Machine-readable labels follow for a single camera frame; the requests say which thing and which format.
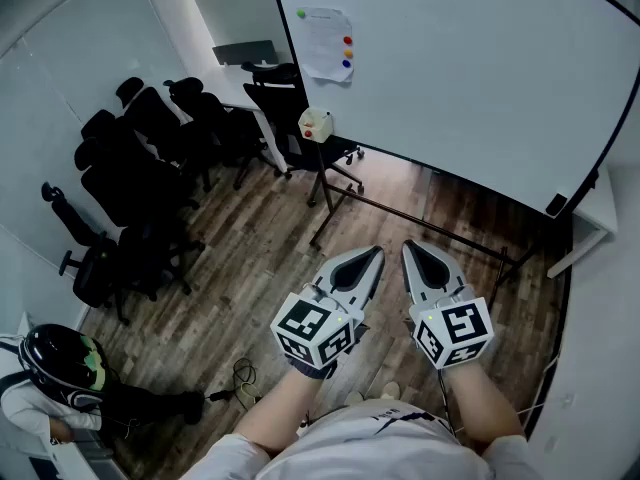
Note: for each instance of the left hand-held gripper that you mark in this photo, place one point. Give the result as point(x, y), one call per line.
point(320, 325)

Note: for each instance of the white side table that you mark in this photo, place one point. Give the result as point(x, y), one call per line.
point(595, 213)

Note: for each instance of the person's light shoe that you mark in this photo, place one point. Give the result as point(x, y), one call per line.
point(354, 398)
point(391, 390)

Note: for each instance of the person's right forearm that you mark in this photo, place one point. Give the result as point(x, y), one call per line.
point(480, 408)

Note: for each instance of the person's white shirt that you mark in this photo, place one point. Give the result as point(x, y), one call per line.
point(370, 448)

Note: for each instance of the black metal whiteboard stand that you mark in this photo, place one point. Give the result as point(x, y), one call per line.
point(400, 214)

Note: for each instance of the person's left forearm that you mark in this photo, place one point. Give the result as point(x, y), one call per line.
point(280, 413)

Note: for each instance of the grey monitor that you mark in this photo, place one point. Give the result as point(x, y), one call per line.
point(245, 52)

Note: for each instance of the white desk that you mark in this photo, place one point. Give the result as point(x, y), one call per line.
point(230, 88)

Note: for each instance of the beige plastic holder box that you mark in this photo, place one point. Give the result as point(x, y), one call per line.
point(316, 124)

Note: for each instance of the white printed paper sheet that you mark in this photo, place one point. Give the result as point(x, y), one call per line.
point(322, 38)

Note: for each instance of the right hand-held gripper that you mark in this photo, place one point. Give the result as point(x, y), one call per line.
point(450, 328)

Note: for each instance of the large white whiteboard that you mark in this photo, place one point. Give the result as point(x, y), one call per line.
point(475, 78)

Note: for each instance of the black office chair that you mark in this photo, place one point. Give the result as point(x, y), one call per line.
point(210, 113)
point(150, 118)
point(285, 113)
point(125, 183)
point(100, 268)

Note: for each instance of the black whiteboard eraser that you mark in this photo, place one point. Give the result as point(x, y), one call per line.
point(556, 204)

